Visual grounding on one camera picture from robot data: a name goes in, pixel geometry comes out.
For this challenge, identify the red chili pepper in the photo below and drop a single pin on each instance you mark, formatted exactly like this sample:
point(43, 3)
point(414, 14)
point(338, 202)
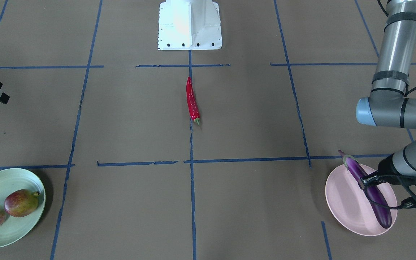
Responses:
point(191, 102)

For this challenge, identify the white camera stand pillar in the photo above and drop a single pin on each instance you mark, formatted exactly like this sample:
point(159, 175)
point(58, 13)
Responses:
point(189, 25)

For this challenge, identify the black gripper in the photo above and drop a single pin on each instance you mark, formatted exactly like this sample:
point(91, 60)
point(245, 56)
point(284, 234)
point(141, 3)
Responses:
point(386, 169)

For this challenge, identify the light green plate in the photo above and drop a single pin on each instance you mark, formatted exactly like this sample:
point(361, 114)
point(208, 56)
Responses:
point(14, 228)

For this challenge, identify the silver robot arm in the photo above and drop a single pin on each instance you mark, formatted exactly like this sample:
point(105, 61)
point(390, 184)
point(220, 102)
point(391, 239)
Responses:
point(388, 105)

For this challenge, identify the red apple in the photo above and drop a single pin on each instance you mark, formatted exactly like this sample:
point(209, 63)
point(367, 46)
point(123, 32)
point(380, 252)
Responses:
point(21, 203)

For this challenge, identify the purple eggplant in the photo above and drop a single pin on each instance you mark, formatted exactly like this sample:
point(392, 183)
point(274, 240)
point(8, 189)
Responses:
point(374, 196)

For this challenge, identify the pink plate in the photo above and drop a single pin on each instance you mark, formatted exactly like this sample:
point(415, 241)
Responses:
point(348, 204)

